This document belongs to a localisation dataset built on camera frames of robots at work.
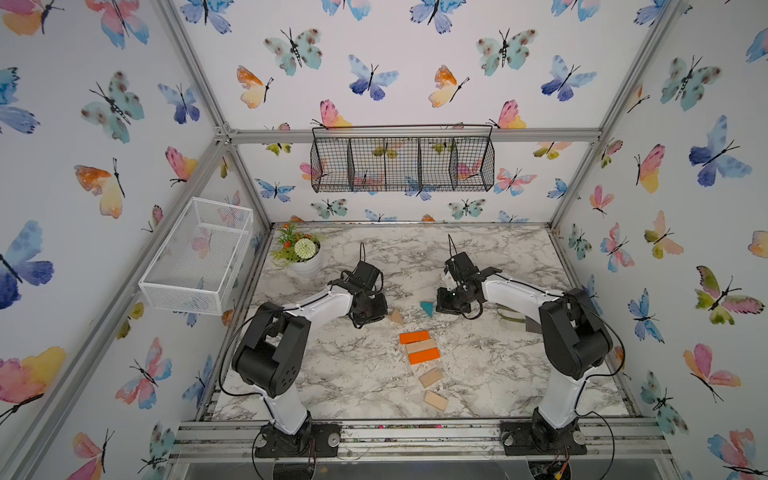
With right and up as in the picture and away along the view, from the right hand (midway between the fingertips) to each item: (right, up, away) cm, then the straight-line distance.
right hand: (439, 305), depth 93 cm
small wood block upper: (-4, -18, -9) cm, 21 cm away
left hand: (-15, -2, -1) cm, 15 cm away
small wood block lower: (-2, -23, -13) cm, 26 cm away
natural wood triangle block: (-13, -4, +1) cm, 14 cm away
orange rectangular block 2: (-5, -14, -5) cm, 15 cm away
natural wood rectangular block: (-6, -11, -4) cm, 13 cm away
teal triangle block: (-3, -1, +6) cm, 7 cm away
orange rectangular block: (-8, -9, -2) cm, 12 cm away
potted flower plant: (-42, +16, -2) cm, 45 cm away
